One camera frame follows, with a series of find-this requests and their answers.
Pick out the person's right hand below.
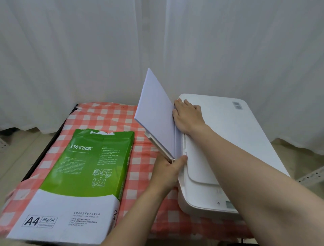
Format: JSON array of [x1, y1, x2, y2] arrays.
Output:
[[172, 98, 212, 135]]

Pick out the person's left hand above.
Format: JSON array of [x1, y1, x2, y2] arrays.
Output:
[[149, 153, 188, 201]]

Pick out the white printer paper tray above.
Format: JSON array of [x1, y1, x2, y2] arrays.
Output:
[[144, 130, 176, 163]]

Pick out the stack of white paper sheets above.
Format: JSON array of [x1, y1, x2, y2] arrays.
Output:
[[134, 68, 182, 159]]

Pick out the person's left forearm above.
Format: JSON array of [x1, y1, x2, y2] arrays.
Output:
[[101, 187, 168, 246]]

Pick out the person's right forearm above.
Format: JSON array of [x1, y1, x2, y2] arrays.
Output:
[[189, 125, 324, 246]]

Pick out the red white checkered tablecloth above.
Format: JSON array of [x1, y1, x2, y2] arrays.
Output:
[[0, 102, 253, 240]]

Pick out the green white paper ream package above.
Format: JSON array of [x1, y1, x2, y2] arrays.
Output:
[[6, 128, 135, 246]]

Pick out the white curtain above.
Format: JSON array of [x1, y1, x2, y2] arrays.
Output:
[[0, 0, 324, 155]]

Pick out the black table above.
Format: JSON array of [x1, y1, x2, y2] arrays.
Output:
[[21, 103, 78, 182]]

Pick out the white metal shelf rail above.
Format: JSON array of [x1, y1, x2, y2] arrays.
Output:
[[296, 166, 324, 187]]

